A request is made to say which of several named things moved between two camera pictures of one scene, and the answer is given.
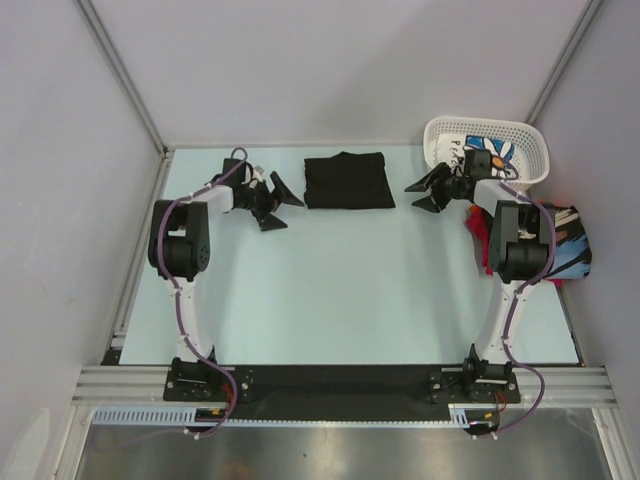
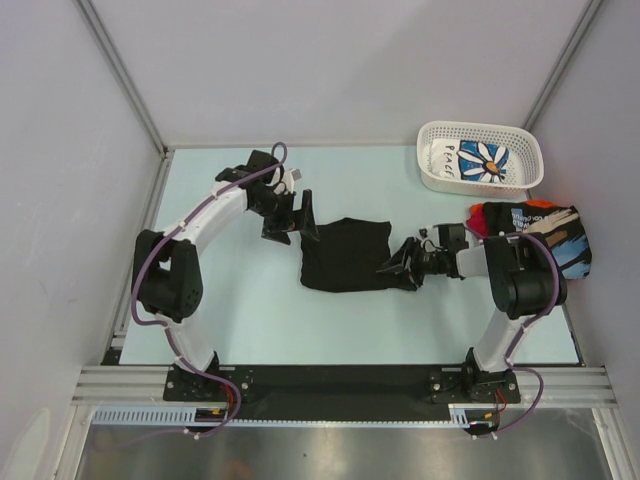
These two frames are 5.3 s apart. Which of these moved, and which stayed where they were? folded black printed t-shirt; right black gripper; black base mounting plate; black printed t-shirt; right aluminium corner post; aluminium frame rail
Moved: black printed t-shirt; right black gripper
Stayed: folded black printed t-shirt; right aluminium corner post; aluminium frame rail; black base mounting plate
